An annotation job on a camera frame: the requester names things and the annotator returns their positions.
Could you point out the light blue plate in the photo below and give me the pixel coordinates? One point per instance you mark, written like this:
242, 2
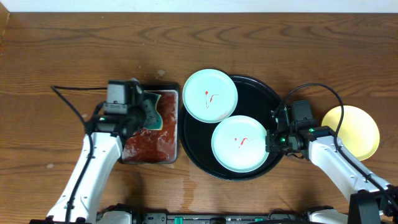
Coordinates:
238, 143
210, 96

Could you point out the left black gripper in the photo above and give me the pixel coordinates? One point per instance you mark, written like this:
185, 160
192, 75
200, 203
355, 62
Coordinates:
148, 109

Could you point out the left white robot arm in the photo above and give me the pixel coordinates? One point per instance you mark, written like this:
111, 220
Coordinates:
103, 145

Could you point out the round black serving tray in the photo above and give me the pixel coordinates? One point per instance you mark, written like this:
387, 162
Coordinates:
256, 100

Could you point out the green and yellow sponge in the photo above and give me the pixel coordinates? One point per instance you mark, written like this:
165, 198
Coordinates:
153, 120

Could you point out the rectangular tray with red water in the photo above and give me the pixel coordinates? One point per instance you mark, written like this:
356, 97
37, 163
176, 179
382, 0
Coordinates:
156, 146

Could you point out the yellow plate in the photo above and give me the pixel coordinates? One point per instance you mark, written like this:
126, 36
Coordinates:
359, 133

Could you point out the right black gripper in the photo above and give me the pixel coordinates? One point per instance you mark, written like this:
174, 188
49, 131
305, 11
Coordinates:
272, 145

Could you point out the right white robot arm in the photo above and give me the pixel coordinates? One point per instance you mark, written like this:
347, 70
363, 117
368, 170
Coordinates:
369, 196

